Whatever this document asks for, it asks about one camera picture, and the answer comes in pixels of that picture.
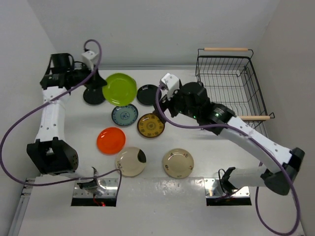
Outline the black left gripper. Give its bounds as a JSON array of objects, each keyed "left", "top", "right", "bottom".
[{"left": 66, "top": 62, "right": 106, "bottom": 91}]

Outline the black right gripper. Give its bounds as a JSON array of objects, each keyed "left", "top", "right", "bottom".
[{"left": 154, "top": 85, "right": 199, "bottom": 122}]

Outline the lime green plate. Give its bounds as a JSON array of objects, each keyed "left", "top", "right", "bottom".
[{"left": 102, "top": 73, "right": 137, "bottom": 106}]

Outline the orange plate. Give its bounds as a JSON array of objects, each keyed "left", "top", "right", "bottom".
[{"left": 96, "top": 127, "right": 126, "bottom": 155}]

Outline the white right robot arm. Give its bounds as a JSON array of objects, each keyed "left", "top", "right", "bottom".
[{"left": 155, "top": 80, "right": 305, "bottom": 196}]

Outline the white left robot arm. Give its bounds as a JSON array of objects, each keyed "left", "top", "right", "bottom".
[{"left": 27, "top": 50, "right": 107, "bottom": 196}]

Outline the glossy black plate left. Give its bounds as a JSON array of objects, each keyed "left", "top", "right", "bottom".
[{"left": 83, "top": 88, "right": 105, "bottom": 106}]

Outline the glossy black plate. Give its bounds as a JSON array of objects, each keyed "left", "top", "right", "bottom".
[
  {"left": 83, "top": 88, "right": 105, "bottom": 106},
  {"left": 136, "top": 84, "right": 158, "bottom": 106}
]

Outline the glossy black plate right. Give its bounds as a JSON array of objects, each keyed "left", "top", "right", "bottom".
[{"left": 136, "top": 84, "right": 158, "bottom": 106}]

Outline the yellow patterned plate front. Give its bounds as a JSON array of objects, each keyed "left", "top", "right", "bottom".
[{"left": 137, "top": 113, "right": 165, "bottom": 139}]

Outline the blue floral plate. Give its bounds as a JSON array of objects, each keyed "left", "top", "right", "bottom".
[{"left": 111, "top": 104, "right": 139, "bottom": 127}]

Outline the cream floral plate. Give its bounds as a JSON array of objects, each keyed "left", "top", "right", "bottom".
[{"left": 162, "top": 148, "right": 194, "bottom": 179}]

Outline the cream plate with black patch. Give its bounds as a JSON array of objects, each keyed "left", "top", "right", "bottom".
[{"left": 115, "top": 147, "right": 147, "bottom": 177}]

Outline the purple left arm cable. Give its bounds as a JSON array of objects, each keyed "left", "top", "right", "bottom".
[{"left": 0, "top": 39, "right": 123, "bottom": 197}]

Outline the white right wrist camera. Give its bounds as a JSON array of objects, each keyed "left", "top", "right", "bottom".
[{"left": 160, "top": 73, "right": 180, "bottom": 98}]

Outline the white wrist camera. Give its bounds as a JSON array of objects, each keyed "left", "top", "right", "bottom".
[
  {"left": 160, "top": 73, "right": 180, "bottom": 98},
  {"left": 81, "top": 50, "right": 99, "bottom": 71}
]

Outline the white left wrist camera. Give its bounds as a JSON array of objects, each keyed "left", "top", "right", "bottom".
[{"left": 81, "top": 50, "right": 99, "bottom": 71}]

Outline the black wire dish rack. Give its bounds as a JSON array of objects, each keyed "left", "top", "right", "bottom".
[{"left": 195, "top": 47, "right": 275, "bottom": 133}]

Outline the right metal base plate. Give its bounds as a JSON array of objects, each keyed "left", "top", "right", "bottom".
[{"left": 204, "top": 178, "right": 250, "bottom": 199}]

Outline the metal base plate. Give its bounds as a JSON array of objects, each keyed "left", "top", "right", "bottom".
[
  {"left": 73, "top": 178, "right": 119, "bottom": 199},
  {"left": 204, "top": 178, "right": 250, "bottom": 199}
]

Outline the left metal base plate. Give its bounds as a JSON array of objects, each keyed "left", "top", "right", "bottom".
[{"left": 73, "top": 178, "right": 119, "bottom": 199}]

